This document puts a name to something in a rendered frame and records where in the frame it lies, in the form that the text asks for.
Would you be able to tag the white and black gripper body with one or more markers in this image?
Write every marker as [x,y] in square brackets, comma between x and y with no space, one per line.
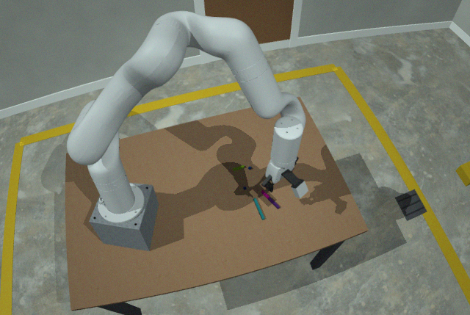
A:
[275,171]

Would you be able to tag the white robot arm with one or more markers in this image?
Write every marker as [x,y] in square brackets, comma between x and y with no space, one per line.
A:
[154,64]

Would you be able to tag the purple rod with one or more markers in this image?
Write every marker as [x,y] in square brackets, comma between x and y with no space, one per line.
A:
[274,203]

